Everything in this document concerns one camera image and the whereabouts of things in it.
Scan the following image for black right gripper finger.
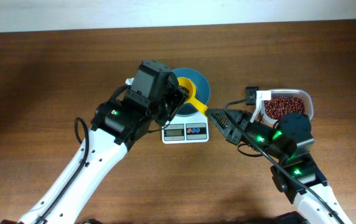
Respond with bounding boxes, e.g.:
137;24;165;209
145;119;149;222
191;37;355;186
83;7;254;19
207;112;233;139
205;108;243;118

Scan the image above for blue-grey plastic bowl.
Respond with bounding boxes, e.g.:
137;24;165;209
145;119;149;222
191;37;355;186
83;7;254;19
172;68;211;116

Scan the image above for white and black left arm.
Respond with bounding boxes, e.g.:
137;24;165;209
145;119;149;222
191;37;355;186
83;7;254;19
18;60;188;223

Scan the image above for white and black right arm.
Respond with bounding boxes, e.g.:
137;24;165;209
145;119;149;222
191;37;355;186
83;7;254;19
205;109;350;223

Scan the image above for white digital kitchen scale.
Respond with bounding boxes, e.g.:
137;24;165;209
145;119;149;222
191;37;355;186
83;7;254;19
162;112;209;144

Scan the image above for clear plastic bean container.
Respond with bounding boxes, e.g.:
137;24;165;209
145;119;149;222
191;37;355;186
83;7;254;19
260;89;314;125

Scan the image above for red beans in container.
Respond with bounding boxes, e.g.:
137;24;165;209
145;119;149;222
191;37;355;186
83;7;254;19
265;96;305;119

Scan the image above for yellow plastic scoop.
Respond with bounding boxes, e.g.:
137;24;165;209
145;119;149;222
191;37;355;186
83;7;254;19
178;77;208;116

